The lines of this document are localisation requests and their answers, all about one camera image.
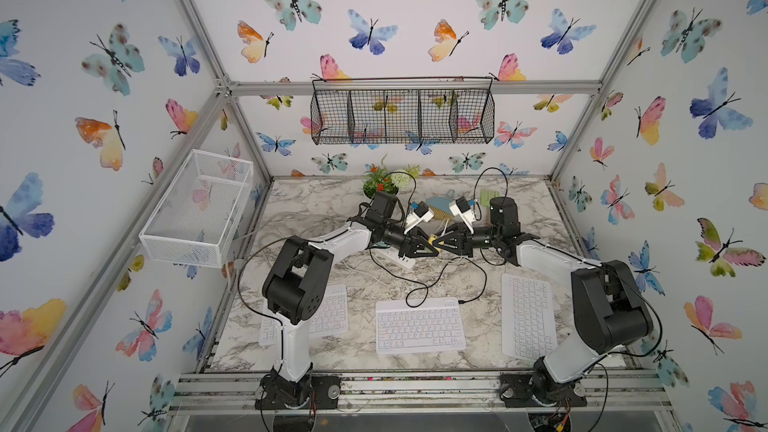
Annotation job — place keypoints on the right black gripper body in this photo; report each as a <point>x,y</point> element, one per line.
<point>483,238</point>

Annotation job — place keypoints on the white mesh wall basket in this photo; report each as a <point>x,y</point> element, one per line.
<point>195,221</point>

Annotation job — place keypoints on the black wire wall basket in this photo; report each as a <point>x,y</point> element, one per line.
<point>401,111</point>

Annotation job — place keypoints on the middle white wireless keyboard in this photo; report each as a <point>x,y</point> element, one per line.
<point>433,327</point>

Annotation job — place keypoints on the white wireless keyboard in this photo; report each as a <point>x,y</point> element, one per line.
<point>433,327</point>
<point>528,319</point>
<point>331,319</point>

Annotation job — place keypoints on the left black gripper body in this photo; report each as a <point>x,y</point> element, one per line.
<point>393,238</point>

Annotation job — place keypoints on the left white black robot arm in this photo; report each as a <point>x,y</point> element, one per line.
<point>295,286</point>

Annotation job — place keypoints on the right white wireless keyboard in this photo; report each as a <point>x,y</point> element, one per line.
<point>528,319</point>

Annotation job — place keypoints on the white power strip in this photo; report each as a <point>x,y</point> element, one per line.
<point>403,262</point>

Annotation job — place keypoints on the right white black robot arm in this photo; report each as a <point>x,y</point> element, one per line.
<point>608,309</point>

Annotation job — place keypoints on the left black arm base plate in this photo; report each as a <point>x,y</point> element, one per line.
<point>320,392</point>

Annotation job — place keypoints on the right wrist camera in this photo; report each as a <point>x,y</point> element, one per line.
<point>461,208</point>

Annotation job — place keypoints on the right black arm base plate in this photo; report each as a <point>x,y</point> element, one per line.
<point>529,390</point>

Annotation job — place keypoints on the white potted flower plant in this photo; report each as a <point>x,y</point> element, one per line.
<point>379,178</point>

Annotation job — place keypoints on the left white wireless keyboard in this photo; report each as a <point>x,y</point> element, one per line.
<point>331,319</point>

